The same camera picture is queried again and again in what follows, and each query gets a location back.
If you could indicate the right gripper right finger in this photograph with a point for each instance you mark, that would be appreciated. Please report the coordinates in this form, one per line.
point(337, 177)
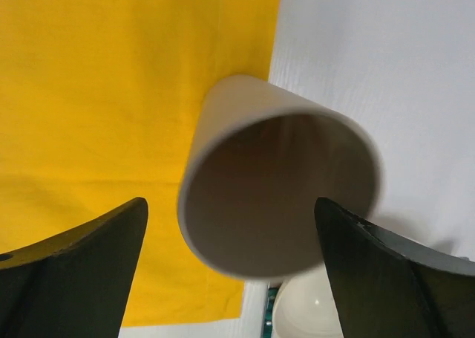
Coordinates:
point(385, 285)

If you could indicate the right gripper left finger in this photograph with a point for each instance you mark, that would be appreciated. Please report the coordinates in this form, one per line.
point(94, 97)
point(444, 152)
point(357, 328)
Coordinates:
point(76, 283)

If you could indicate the cream round plate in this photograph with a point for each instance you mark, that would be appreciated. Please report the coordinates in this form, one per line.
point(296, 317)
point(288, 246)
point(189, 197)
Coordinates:
point(305, 307)

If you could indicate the fork with green handle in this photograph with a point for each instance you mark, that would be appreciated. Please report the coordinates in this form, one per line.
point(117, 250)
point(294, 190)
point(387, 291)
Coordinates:
point(267, 326)

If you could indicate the beige paper cup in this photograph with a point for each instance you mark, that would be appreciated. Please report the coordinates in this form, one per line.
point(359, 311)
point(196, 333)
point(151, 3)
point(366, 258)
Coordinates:
point(260, 157)

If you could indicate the yellow printed cloth placemat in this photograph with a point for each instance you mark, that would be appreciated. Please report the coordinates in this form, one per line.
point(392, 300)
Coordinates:
point(99, 102)

